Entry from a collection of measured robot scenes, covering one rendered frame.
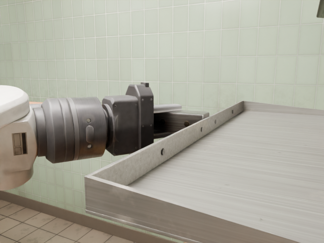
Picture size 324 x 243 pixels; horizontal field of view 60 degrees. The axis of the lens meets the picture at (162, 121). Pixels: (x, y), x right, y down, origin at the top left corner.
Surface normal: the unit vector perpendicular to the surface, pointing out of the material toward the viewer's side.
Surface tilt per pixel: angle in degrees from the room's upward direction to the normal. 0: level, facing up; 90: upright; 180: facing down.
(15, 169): 107
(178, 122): 90
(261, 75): 90
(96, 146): 114
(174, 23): 90
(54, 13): 90
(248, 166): 0
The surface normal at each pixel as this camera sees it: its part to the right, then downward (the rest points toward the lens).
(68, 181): -0.45, 0.16
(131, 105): 0.47, 0.16
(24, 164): 0.45, 0.44
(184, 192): 0.00, -0.98
